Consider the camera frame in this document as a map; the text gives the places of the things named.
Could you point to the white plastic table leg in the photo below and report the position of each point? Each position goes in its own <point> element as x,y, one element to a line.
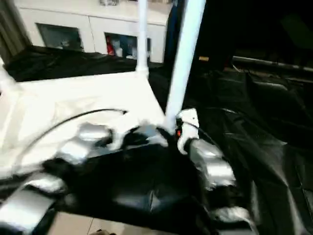
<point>5,80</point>
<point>142,36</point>
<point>183,61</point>

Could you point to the white plastic table top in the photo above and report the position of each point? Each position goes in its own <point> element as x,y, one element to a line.
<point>73,102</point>

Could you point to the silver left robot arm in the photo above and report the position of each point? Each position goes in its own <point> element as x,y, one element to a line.
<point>73,147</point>

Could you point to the black table mat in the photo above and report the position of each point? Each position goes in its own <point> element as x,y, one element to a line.
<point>256,134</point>

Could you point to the black case with yellow label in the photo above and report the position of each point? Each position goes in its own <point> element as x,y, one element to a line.
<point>210,29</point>

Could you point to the grey metal bar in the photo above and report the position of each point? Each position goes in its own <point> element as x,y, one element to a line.
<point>269,62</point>

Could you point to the white sideboard cabinet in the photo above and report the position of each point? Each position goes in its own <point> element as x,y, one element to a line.
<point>97,17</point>

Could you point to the grey curtain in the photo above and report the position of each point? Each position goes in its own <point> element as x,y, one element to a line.
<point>12,29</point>

